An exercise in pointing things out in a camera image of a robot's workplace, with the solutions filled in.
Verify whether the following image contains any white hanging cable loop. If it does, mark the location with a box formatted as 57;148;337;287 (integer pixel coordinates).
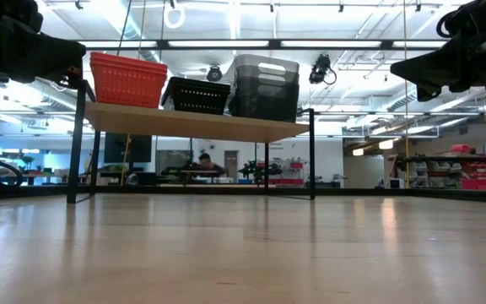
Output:
162;0;187;30

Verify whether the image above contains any black computer monitor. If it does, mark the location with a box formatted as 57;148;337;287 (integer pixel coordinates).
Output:
103;133;154;165

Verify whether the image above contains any person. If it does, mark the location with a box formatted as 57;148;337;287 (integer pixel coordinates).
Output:
192;151;227;175

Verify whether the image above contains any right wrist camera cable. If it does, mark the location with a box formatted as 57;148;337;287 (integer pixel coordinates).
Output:
435;10;459;39

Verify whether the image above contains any black ceiling spotlight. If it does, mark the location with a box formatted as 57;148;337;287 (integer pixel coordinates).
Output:
308;53;338;85
207;65;224;84

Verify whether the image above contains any grey translucent plastic bin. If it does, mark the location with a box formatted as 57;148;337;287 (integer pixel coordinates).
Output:
233;53;301;73
228;75;300;123
230;65;301;85

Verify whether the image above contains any black plastic slotted basket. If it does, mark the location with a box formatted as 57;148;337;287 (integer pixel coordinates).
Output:
161;84;230;116

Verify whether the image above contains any black aluminium table frame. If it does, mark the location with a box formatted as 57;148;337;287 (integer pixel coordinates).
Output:
0;185;486;204

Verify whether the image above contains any rack of red bins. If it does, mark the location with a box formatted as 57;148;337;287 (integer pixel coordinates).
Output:
397;143;486;191

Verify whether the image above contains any shelf with red bins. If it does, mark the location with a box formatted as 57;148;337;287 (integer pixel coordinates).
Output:
267;158;307;187

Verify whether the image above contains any wooden shelf with black legs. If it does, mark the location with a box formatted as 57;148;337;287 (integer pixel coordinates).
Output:
67;79;316;204

